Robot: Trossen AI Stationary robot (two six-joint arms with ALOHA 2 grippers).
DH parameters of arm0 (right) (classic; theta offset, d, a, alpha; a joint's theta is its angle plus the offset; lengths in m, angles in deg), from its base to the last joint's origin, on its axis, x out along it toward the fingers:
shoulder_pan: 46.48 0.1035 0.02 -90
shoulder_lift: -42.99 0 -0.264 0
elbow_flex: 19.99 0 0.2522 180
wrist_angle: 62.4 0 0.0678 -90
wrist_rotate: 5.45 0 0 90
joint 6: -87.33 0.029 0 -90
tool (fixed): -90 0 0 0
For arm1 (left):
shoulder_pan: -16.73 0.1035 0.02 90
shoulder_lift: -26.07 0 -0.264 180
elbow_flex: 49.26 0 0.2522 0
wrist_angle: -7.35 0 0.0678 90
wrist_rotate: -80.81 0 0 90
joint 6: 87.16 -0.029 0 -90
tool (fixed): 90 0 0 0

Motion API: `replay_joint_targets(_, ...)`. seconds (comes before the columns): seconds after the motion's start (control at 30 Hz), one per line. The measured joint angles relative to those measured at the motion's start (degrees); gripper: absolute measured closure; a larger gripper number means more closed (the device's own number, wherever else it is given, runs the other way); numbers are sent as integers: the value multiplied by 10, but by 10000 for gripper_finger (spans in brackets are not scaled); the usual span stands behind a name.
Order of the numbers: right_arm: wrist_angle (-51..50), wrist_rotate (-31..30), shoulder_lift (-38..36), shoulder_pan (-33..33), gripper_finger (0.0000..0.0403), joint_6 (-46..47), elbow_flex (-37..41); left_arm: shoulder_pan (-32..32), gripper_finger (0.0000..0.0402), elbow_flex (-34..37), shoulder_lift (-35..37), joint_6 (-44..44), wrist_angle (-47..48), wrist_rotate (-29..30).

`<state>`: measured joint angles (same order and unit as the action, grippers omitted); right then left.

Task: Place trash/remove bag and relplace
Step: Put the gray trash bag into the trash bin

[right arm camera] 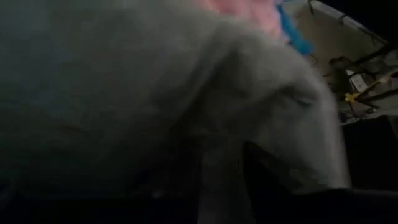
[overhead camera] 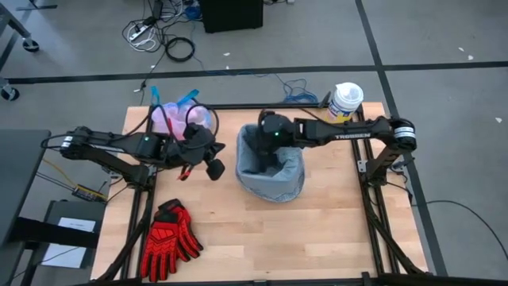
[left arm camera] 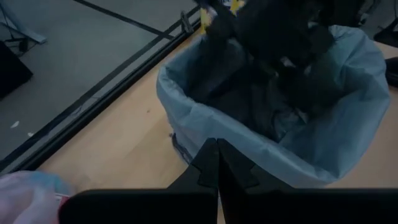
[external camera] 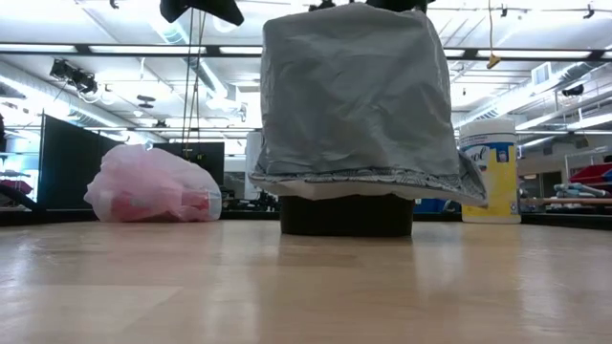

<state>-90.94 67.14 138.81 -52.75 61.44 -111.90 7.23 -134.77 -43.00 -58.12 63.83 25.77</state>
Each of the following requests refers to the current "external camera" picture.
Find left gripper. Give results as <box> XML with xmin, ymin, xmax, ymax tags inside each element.
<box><xmin>159</xmin><ymin>0</ymin><xmax>246</xmax><ymax>28</ymax></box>

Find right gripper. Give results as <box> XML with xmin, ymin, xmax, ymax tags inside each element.
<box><xmin>365</xmin><ymin>0</ymin><xmax>437</xmax><ymax>14</ymax></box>

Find grey trash bag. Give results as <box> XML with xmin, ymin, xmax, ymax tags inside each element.
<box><xmin>248</xmin><ymin>2</ymin><xmax>490</xmax><ymax>208</ymax></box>

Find translucent pink trash bag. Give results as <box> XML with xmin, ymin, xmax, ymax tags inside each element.
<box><xmin>83</xmin><ymin>142</ymin><xmax>224</xmax><ymax>225</ymax></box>

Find black plastic trash bin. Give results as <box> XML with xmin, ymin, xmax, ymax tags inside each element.
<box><xmin>278</xmin><ymin>193</ymin><xmax>415</xmax><ymax>238</ymax></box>

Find long ceiling light strip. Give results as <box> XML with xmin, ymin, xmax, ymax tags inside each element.
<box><xmin>442</xmin><ymin>47</ymin><xmax>612</xmax><ymax>62</ymax></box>
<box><xmin>0</xmin><ymin>41</ymin><xmax>265</xmax><ymax>56</ymax></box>

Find hanging yellow tag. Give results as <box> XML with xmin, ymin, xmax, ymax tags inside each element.
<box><xmin>485</xmin><ymin>0</ymin><xmax>502</xmax><ymax>71</ymax></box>

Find black ceiling device cluster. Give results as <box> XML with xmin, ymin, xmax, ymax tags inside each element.
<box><xmin>49</xmin><ymin>58</ymin><xmax>99</xmax><ymax>96</ymax></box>

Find low black partition panel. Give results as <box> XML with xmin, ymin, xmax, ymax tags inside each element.
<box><xmin>152</xmin><ymin>140</ymin><xmax>226</xmax><ymax>188</ymax></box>

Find white cylindrical tank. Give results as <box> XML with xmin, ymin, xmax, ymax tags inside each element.
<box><xmin>243</xmin><ymin>130</ymin><xmax>265</xmax><ymax>202</ymax></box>

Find wide black partition panel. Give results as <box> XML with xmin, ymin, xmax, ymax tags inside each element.
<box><xmin>36</xmin><ymin>112</ymin><xmax>123</xmax><ymax>211</ymax></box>

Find yellow Lysol wipes canister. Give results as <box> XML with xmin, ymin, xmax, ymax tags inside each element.
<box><xmin>457</xmin><ymin>118</ymin><xmax>523</xmax><ymax>226</ymax></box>

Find red blue storage bins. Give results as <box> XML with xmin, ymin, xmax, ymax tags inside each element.
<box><xmin>567</xmin><ymin>161</ymin><xmax>612</xmax><ymax>185</ymax></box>

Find wooden workbench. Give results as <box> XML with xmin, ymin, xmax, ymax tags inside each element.
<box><xmin>518</xmin><ymin>196</ymin><xmax>612</xmax><ymax>215</ymax></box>

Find blue grey cloth rolls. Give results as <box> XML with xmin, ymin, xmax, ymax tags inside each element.
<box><xmin>553</xmin><ymin>182</ymin><xmax>612</xmax><ymax>200</ymax></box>

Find hanging thin ropes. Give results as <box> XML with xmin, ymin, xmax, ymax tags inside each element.
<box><xmin>180</xmin><ymin>9</ymin><xmax>210</xmax><ymax>161</ymax></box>

